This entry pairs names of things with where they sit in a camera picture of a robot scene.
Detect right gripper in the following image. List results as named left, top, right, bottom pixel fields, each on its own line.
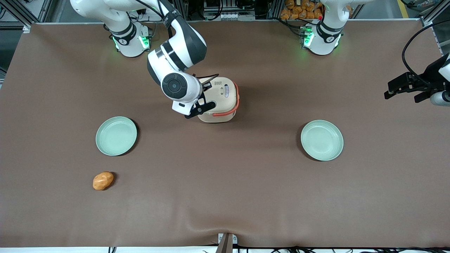
left=172, top=79, right=217, bottom=119

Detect cream rice cooker orange handle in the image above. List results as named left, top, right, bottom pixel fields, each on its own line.
left=197, top=77, right=240, bottom=123

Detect brown table cloth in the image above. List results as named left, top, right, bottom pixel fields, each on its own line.
left=0, top=19, right=450, bottom=248

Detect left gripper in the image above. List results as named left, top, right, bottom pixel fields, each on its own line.
left=384, top=53, right=450, bottom=103

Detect aluminium frame post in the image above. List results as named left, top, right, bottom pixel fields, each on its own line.
left=0, top=0, right=53, bottom=33
left=420, top=0, right=450, bottom=28

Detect pile of orange breads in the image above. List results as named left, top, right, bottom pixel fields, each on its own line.
left=280, top=0, right=324, bottom=21

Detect pale green round plate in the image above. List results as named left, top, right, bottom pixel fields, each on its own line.
left=301, top=120, right=344, bottom=162
left=96, top=116, right=137, bottom=156

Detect metal bracket with pole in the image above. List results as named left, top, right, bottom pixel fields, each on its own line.
left=214, top=233, right=238, bottom=253

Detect orange brown bread roll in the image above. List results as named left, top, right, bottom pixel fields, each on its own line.
left=92, top=171, right=114, bottom=191

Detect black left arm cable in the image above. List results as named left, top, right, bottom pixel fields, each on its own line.
left=402, top=22, right=450, bottom=89

